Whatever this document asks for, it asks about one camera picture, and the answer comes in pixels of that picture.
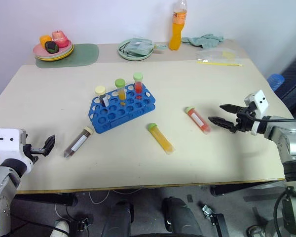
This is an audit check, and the green placemat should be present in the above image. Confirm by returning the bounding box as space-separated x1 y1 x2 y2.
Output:
35 43 100 69

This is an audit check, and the dark rounded shape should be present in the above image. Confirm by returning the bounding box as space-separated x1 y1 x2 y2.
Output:
100 199 135 237
161 196 204 237

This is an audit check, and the blue ribbed container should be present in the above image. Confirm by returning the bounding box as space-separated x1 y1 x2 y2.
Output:
267 73 286 92

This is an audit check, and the orange drink plastic bottle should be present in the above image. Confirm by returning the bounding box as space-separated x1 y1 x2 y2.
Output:
168 0 188 51

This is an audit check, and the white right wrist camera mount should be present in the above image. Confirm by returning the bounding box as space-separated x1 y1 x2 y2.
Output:
244 89 270 136

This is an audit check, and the black caster bracket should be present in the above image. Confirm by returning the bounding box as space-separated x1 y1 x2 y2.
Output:
202 204 227 237

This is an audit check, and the white floor cable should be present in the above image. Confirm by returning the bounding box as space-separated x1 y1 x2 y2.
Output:
88 188 110 205

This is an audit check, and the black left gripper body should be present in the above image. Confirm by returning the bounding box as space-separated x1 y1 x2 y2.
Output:
21 144 46 164

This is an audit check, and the yellow-capped brown liquid tube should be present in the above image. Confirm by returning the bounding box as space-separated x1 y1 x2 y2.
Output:
94 85 110 108

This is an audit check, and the pink toy food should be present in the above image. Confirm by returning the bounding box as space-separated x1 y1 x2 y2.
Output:
51 30 70 48

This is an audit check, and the green-capped red liquid tube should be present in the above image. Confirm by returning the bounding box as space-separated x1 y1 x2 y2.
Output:
133 72 145 100
184 106 211 135

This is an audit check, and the blue test tube rack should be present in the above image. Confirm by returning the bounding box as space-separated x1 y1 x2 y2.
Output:
88 83 156 135

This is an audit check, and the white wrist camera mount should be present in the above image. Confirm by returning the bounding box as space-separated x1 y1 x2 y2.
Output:
0 127 35 175
244 89 270 136

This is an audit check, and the mint green plate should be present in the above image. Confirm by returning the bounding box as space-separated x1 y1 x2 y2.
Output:
117 39 155 61

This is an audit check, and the clear plastic zip bag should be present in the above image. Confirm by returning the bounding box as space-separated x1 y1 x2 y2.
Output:
195 49 238 63

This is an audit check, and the grey shoe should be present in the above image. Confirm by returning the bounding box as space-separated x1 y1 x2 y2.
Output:
246 224 267 237

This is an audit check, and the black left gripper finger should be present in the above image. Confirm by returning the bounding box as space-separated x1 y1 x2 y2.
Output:
43 134 56 157

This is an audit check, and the white shoe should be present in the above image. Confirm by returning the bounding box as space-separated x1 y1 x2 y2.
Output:
52 219 71 236

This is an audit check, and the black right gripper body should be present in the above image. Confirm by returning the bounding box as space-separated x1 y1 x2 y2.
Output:
234 105 259 135

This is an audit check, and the cream-capped brown liquid tube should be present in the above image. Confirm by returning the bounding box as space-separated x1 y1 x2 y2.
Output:
63 126 95 159

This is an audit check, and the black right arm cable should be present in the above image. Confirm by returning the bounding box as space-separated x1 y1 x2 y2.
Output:
246 114 296 123
273 188 295 237

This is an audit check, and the orange toy food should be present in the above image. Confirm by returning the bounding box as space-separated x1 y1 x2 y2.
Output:
39 35 53 48

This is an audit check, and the black table frame bar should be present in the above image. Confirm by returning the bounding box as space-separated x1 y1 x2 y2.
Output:
210 181 286 197
14 192 78 207

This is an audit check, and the yellow plate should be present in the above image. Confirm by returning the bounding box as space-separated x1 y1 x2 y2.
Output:
35 45 75 62

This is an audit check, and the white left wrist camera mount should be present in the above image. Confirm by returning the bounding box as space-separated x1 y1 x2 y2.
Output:
0 127 35 175

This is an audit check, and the pink plate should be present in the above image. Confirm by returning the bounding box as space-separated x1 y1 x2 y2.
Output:
33 40 73 58

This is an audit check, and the light green plate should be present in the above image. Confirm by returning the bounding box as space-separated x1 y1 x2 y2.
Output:
34 43 74 60

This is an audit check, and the pale green packet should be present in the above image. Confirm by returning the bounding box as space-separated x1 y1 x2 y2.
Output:
124 37 167 56

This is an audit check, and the green-capped yellow liquid tube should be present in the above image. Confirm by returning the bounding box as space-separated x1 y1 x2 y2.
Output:
147 122 176 155
114 78 127 106

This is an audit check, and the dark chair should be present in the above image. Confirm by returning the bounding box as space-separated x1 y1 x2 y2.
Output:
273 52 296 119

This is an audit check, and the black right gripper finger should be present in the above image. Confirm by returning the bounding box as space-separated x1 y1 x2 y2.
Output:
219 104 241 115
207 116 237 134

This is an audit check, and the black and green toy food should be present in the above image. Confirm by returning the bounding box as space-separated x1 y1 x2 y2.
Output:
44 40 60 53

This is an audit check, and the thin yellow plastic stick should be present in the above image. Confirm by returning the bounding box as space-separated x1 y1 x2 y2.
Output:
197 60 244 67

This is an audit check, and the small black floor device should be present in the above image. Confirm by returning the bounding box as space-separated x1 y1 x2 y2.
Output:
68 214 95 232

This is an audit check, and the teal cloth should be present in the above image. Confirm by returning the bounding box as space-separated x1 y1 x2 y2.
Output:
181 33 225 49

